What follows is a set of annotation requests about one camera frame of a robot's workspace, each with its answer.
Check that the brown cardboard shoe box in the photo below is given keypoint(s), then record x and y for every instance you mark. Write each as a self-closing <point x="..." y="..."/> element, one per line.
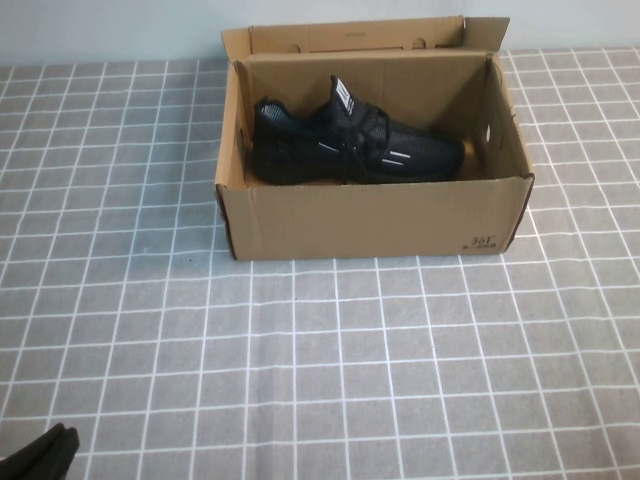
<point x="400" y="220"/>

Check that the grey white-checked tablecloth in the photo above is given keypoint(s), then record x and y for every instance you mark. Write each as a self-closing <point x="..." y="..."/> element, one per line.
<point x="350" y="375"/>

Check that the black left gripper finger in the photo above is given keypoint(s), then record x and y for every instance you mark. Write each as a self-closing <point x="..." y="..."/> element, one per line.
<point x="72" y="447"/>
<point x="54" y="460"/>

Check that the black mesh sneaker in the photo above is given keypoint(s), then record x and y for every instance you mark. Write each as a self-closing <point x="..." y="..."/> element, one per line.
<point x="400" y="150"/>

